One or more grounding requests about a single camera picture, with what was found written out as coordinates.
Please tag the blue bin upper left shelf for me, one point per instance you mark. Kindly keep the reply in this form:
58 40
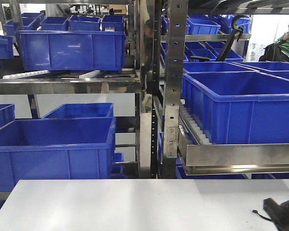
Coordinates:
72 50

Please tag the large blue bin right shelf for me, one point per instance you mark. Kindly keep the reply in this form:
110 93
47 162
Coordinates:
238 107

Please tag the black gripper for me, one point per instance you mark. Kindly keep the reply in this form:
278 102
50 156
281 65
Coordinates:
279 214

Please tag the person in green shirt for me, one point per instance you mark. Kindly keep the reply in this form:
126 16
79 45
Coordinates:
277 51

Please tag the large blue bin left lower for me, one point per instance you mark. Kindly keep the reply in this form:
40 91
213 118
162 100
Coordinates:
56 149

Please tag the blue bin behind lower left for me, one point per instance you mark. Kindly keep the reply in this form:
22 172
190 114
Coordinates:
81 110

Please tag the stainless steel shelf rack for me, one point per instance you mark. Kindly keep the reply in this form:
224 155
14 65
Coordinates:
159 122

